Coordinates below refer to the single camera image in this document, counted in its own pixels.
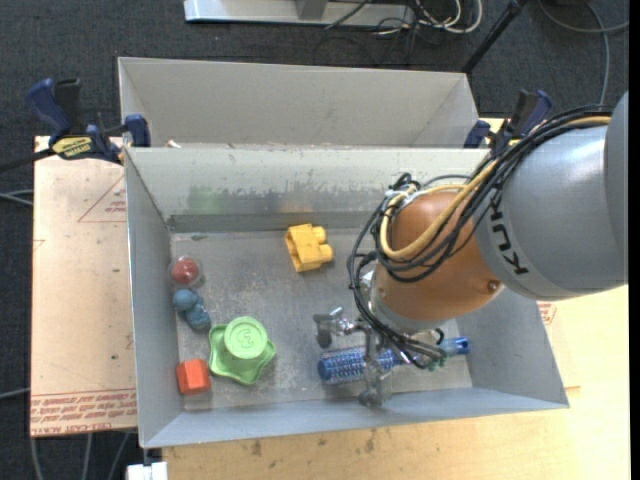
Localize yellow toy brick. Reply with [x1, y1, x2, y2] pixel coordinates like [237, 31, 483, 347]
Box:
[284, 223, 335, 274]

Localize blue toy figure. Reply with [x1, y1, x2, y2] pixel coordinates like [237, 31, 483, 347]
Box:
[172, 287, 213, 333]

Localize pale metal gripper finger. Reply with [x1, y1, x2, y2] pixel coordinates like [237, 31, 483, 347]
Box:
[313, 306, 350, 349]
[357, 343, 395, 410]

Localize orange block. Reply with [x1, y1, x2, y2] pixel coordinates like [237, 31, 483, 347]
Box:
[175, 358, 212, 396]

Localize blue bristle brush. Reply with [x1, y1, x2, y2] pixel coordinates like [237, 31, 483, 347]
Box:
[316, 336, 472, 386]

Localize grey metal bin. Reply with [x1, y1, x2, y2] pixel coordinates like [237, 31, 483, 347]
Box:
[117, 56, 571, 450]

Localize green star-shaped cup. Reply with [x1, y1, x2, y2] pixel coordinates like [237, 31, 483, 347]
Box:
[207, 315, 278, 387]

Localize red ball in clear dome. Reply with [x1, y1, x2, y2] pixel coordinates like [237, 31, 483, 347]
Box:
[168, 254, 207, 290]

